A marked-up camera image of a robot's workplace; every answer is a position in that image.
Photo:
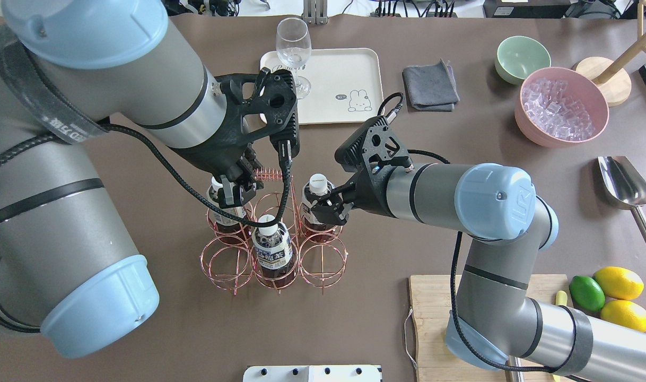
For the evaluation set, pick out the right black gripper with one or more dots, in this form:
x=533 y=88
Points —
x=369 y=197

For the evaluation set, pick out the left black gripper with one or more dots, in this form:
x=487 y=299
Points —
x=210 y=155

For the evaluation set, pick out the copper wire bottle basket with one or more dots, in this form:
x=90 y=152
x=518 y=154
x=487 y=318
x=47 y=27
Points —
x=229 y=260

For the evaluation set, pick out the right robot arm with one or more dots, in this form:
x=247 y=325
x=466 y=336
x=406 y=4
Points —
x=498 y=207

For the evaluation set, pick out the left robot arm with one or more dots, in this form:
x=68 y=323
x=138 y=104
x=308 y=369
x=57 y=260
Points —
x=69 y=269

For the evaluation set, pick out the tea bottle three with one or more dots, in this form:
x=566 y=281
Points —
x=275 y=256

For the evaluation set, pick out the cream rabbit tray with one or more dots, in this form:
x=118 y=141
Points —
x=345 y=86

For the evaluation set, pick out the wooden cutting board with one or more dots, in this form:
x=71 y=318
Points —
x=430 y=299

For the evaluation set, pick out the clear wine glass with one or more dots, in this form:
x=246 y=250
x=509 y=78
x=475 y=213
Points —
x=293 y=47

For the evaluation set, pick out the grey folded cloth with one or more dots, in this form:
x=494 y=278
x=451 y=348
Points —
x=431 y=87

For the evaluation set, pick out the green ceramic bowl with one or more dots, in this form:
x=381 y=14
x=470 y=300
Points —
x=517 y=57

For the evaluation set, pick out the pink bowl of ice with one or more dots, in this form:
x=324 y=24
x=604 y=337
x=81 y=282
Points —
x=557 y=107

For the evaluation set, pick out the yellow plastic knife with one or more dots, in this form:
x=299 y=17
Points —
x=561 y=298

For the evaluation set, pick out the green lime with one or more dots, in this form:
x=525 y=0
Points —
x=587 y=293

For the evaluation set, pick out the steel ice scoop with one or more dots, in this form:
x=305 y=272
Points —
x=624 y=186

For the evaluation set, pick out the yellow lemon upper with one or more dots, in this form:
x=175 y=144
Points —
x=619 y=283

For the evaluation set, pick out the yellow lemon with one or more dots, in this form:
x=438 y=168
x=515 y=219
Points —
x=625 y=313
x=619 y=283

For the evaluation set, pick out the wooden cup tree stand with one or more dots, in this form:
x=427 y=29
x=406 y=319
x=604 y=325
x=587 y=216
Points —
x=608 y=75

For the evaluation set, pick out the yellow lemon lower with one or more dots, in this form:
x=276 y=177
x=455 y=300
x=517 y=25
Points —
x=625 y=313

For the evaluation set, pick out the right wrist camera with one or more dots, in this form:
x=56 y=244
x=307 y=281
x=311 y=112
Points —
x=372 y=145

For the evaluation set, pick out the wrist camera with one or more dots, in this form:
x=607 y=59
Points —
x=271 y=94
x=372 y=145

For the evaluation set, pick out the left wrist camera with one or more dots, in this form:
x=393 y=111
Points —
x=271 y=94

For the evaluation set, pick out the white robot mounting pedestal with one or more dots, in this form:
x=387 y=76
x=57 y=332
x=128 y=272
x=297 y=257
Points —
x=330 y=372

